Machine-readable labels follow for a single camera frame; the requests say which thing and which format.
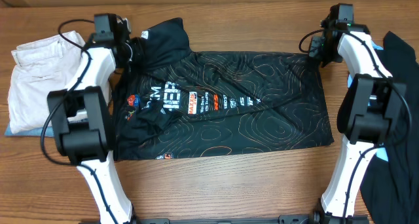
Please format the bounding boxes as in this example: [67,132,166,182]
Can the black printed cycling jersey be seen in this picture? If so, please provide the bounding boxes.
[112,18,334,160]

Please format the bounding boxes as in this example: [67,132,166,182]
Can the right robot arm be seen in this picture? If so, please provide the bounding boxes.
[307,3,408,223]

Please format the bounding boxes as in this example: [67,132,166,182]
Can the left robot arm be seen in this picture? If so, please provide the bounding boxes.
[44,13,138,223]

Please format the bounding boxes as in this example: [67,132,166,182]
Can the folded beige trousers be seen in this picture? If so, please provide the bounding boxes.
[8,31,85,134]

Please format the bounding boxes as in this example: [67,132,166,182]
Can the folded blue jeans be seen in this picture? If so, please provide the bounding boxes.
[4,125,54,138]

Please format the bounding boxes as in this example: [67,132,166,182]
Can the light blue shirt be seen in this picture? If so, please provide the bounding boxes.
[346,42,390,162]

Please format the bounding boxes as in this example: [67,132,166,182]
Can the plain black garment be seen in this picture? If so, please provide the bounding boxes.
[360,31,418,224]

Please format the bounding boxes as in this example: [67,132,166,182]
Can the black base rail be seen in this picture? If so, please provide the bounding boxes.
[131,212,369,224]

